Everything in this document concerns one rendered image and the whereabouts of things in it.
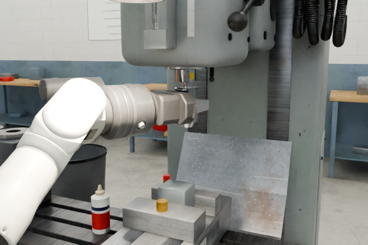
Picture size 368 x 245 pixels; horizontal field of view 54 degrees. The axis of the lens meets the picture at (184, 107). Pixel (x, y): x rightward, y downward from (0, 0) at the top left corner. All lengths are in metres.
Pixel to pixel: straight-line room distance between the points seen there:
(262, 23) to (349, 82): 4.11
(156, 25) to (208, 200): 0.38
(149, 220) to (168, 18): 0.37
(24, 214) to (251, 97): 0.73
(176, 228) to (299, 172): 0.49
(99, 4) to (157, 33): 5.47
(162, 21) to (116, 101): 0.14
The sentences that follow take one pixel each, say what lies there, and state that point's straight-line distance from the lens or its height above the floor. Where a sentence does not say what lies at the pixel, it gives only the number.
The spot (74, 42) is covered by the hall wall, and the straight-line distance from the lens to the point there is 6.30.
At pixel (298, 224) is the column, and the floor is 0.85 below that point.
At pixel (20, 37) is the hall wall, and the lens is 7.14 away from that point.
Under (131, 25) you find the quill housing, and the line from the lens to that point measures 0.64.
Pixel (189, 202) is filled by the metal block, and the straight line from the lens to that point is 0.74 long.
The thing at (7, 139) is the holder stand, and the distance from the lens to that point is 1.00.
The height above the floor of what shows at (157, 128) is 0.26.
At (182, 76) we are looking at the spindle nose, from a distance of 0.67.
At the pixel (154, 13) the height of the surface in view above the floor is 1.39.
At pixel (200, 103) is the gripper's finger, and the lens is 0.67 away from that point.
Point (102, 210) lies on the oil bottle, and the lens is 0.84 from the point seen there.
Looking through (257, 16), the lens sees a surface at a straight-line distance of 0.76.
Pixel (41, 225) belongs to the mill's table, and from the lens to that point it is 0.95.
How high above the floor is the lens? 1.33
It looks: 9 degrees down
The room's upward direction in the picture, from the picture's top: straight up
